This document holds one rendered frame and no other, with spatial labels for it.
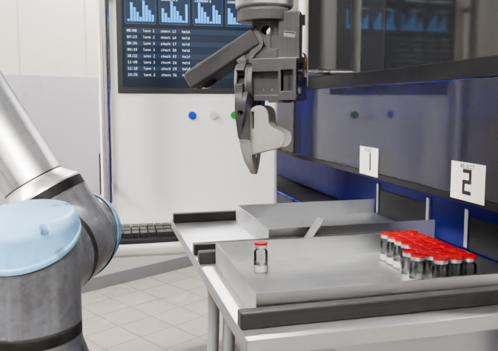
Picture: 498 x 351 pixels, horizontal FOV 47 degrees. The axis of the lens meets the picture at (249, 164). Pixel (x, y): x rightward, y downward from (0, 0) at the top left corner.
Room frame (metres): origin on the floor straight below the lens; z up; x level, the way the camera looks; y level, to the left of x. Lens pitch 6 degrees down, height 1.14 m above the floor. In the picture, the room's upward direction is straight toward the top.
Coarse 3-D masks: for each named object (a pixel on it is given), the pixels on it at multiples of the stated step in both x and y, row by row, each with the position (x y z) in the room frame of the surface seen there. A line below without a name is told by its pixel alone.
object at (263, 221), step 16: (240, 208) 1.23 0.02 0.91; (256, 208) 1.28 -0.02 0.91; (272, 208) 1.29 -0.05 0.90; (288, 208) 1.30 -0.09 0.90; (304, 208) 1.31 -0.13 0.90; (320, 208) 1.32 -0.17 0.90; (336, 208) 1.33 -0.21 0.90; (352, 208) 1.34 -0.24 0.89; (368, 208) 1.35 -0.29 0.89; (256, 224) 1.10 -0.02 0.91; (272, 224) 1.22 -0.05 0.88; (288, 224) 1.22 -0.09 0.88; (304, 224) 1.22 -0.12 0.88; (336, 224) 1.22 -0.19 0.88; (352, 224) 1.07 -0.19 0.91; (368, 224) 1.07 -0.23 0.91; (384, 224) 1.08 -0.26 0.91; (400, 224) 1.09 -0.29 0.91; (416, 224) 1.10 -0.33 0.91; (432, 224) 1.11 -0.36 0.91
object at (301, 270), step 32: (224, 256) 0.85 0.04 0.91; (288, 256) 0.95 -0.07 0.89; (320, 256) 0.96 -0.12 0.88; (352, 256) 0.96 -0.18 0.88; (256, 288) 0.79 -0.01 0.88; (288, 288) 0.79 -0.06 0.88; (320, 288) 0.69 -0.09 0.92; (352, 288) 0.70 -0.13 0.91; (384, 288) 0.71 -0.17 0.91; (416, 288) 0.72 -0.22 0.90; (448, 288) 0.73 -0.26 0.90
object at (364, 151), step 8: (360, 152) 1.25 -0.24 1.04; (368, 152) 1.21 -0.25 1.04; (376, 152) 1.18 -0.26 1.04; (360, 160) 1.25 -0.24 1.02; (368, 160) 1.21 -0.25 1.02; (376, 160) 1.18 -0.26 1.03; (360, 168) 1.25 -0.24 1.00; (368, 168) 1.21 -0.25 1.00; (376, 168) 1.18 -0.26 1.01; (376, 176) 1.18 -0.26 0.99
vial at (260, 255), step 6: (258, 246) 0.86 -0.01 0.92; (264, 246) 0.86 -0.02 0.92; (258, 252) 0.86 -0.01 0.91; (264, 252) 0.86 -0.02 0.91; (258, 258) 0.86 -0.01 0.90; (264, 258) 0.86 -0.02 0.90; (258, 264) 0.86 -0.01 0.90; (264, 264) 0.86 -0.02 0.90; (258, 270) 0.86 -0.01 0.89; (264, 270) 0.86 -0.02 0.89
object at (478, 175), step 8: (456, 168) 0.91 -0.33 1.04; (464, 168) 0.89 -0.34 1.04; (472, 168) 0.87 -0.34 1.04; (480, 168) 0.86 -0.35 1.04; (456, 176) 0.91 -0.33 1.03; (464, 176) 0.89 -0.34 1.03; (472, 176) 0.87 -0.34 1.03; (480, 176) 0.85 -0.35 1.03; (456, 184) 0.91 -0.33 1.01; (472, 184) 0.87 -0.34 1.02; (480, 184) 0.85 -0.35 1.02; (456, 192) 0.91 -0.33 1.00; (472, 192) 0.87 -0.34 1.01; (480, 192) 0.85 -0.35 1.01; (464, 200) 0.89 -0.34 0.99; (472, 200) 0.87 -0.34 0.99; (480, 200) 0.85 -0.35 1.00
